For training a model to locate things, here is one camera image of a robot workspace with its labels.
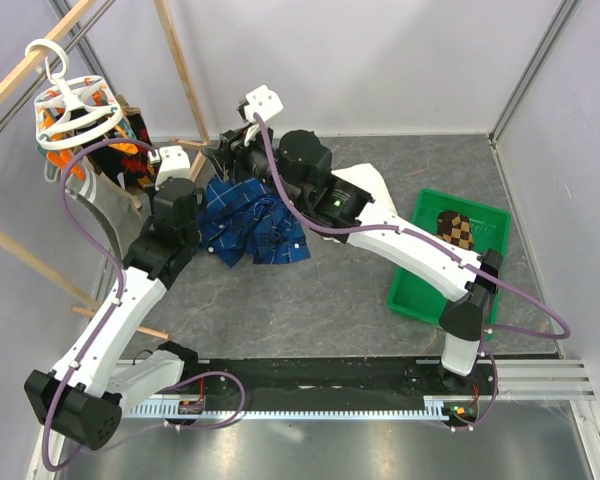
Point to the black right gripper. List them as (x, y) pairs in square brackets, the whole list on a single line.
[(232, 147)]

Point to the black red argyle sock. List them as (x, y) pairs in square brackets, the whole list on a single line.
[(105, 160)]

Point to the brown yellow argyle sock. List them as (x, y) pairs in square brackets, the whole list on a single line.
[(455, 229)]

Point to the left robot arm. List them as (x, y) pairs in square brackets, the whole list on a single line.
[(84, 397)]

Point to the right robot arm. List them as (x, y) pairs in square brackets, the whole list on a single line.
[(299, 169)]

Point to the white round sock hanger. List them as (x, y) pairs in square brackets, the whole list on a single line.
[(71, 112)]

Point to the blue plaid shirt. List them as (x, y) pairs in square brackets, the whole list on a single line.
[(248, 218)]

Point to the grey white striped sock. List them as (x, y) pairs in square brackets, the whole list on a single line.
[(111, 209)]

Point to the white folded towel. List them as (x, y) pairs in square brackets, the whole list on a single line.
[(365, 185)]

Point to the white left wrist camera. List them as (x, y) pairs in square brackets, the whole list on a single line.
[(171, 162)]

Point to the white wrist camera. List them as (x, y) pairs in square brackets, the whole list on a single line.
[(261, 101), (171, 162)]

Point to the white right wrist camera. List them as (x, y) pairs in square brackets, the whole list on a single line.
[(261, 101)]

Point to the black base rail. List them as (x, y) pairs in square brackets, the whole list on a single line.
[(346, 384)]

